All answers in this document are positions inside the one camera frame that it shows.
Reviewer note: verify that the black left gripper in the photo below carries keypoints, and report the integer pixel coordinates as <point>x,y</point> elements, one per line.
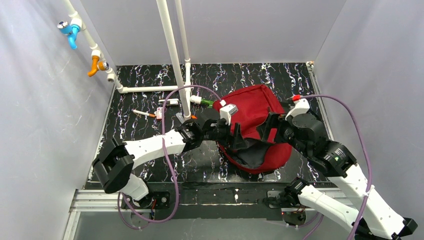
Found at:
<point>232,133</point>

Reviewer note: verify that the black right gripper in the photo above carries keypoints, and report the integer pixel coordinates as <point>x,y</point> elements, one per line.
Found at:
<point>271,124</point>

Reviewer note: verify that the red student backpack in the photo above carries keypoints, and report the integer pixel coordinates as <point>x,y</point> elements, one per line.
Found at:
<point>254,103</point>

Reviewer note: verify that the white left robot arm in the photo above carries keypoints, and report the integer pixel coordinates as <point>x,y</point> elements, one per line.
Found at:
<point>114,164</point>

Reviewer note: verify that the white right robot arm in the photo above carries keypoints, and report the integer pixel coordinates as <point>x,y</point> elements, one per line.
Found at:
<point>368,217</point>

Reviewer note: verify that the grey orange-capped marker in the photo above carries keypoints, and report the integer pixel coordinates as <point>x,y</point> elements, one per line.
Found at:
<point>180,117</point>

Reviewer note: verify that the white stapler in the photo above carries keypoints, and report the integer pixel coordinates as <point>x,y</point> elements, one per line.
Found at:
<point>169,102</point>

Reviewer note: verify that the small red white card box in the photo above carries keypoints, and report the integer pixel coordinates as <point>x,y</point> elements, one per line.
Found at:
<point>159,113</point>

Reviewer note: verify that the white orange-tipped marker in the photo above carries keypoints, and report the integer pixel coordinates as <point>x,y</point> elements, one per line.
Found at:
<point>138,112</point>

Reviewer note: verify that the orange faucet valve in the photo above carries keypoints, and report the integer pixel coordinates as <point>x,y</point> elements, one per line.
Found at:
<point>97,66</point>

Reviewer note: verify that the blue faucet valve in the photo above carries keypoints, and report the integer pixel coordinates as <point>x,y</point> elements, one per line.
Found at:
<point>70,31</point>

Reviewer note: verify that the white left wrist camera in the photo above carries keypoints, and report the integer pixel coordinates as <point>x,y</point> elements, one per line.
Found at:
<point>226,111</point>

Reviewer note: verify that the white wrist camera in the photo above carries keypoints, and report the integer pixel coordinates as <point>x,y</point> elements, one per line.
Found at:
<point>301,106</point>
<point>226,111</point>

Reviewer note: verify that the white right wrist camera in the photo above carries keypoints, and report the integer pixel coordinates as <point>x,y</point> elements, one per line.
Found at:
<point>301,106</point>

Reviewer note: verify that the white PVC pipe frame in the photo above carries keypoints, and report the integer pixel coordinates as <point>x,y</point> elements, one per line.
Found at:
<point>182,87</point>

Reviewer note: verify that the aluminium rail frame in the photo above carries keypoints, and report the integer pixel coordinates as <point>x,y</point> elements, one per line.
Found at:
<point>193,204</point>

